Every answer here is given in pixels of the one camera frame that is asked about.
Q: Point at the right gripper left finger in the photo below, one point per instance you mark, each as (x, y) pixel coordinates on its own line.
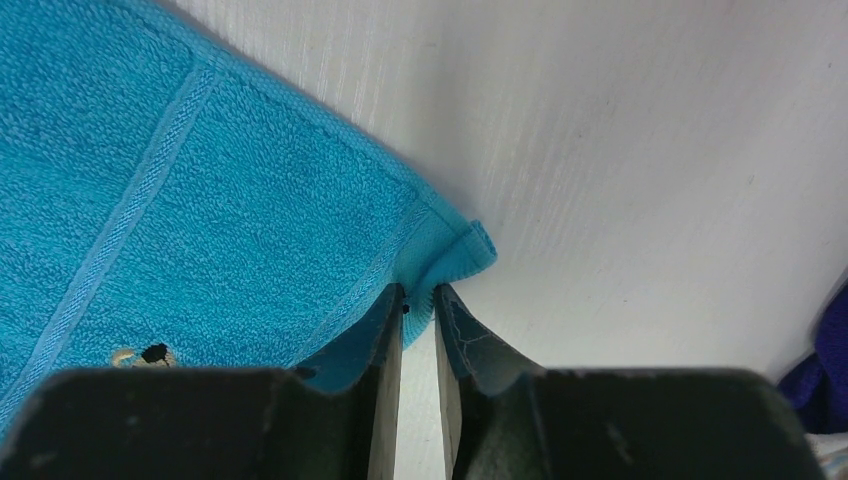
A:
(332, 416)

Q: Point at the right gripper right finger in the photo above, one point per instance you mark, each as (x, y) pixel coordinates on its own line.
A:
(505, 416)

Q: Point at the blue towel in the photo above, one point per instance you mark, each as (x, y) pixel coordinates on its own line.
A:
(165, 202)

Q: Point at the purple cloth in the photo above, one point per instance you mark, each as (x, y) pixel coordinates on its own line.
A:
(817, 387)

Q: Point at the blue white patterned cloth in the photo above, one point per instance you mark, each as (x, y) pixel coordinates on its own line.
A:
(831, 452)

